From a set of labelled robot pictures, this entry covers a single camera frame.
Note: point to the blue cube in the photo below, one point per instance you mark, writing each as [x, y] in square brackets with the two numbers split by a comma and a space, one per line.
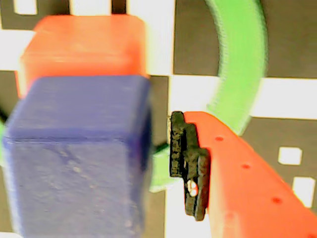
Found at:
[74, 161]

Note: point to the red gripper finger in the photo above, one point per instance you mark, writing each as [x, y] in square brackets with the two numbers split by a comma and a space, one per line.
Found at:
[247, 186]

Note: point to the red cube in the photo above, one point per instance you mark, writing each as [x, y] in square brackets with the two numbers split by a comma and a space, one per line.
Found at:
[84, 49]

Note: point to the black white marker mat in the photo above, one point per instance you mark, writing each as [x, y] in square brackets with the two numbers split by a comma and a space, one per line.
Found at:
[195, 49]

